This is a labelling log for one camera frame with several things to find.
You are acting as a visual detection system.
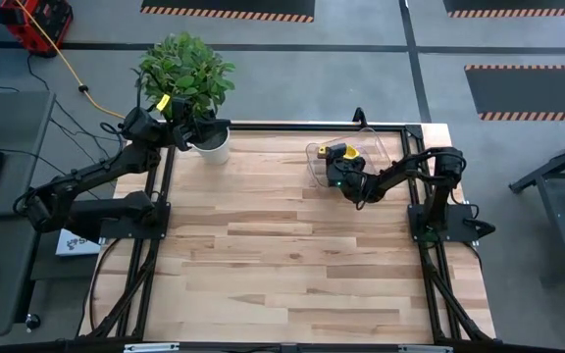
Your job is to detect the grey desk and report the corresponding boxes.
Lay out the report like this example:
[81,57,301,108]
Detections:
[0,213,43,339]
[0,90,57,220]

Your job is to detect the yellow floor cable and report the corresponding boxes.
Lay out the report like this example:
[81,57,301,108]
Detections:
[14,0,128,122]

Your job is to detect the black hazard-striped floor mat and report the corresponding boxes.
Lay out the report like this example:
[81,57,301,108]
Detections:
[441,0,565,20]
[139,0,316,25]
[463,63,565,123]

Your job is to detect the clear plastic basket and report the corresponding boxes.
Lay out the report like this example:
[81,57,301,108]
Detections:
[305,126,392,190]

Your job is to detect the black metal stand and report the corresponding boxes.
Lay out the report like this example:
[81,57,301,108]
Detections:
[507,127,565,288]

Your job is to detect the red tool case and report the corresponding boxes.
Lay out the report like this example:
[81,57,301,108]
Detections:
[0,0,75,57]

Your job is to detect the white printed booklet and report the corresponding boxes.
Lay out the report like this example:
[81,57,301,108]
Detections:
[55,227,105,258]

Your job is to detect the black aluminium table frame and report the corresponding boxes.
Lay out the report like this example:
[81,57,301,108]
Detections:
[78,120,497,344]

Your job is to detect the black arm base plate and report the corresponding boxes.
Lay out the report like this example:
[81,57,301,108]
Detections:
[407,203,480,244]
[99,200,172,242]

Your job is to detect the green potted plant white pot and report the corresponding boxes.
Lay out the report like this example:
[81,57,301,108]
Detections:
[136,31,237,167]

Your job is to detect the yellow measuring cup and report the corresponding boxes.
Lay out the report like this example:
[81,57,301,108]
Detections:
[317,143,361,162]

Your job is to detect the silver metal bracket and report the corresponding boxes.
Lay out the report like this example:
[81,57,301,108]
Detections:
[123,342,181,353]
[397,343,455,353]

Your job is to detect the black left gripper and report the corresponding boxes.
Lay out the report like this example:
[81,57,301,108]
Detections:
[166,96,231,153]

